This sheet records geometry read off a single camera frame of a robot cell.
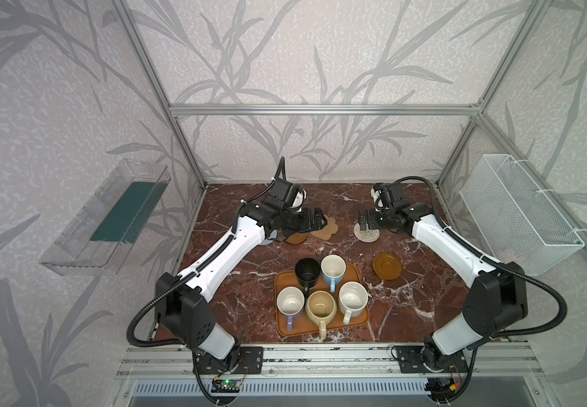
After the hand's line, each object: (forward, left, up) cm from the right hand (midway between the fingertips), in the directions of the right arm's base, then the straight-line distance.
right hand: (370, 210), depth 88 cm
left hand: (-9, +18, +8) cm, 21 cm away
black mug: (-18, +22, -10) cm, 30 cm away
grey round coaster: (-3, +38, -16) cm, 42 cm away
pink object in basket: (-20, -35, +4) cm, 41 cm away
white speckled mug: (-26, +7, -16) cm, 31 cm away
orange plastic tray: (-33, +24, -17) cm, 44 cm away
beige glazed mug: (-28, +18, -16) cm, 37 cm away
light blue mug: (-15, +13, -15) cm, 25 cm away
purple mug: (-27, +28, -15) cm, 41 cm away
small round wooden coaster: (-1, +27, -16) cm, 31 cm away
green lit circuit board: (-49, +46, -18) cm, 69 cm away
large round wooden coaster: (-13, -7, -18) cm, 23 cm away
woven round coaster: (0, -1, -17) cm, 17 cm away
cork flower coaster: (+4, +13, -18) cm, 22 cm away
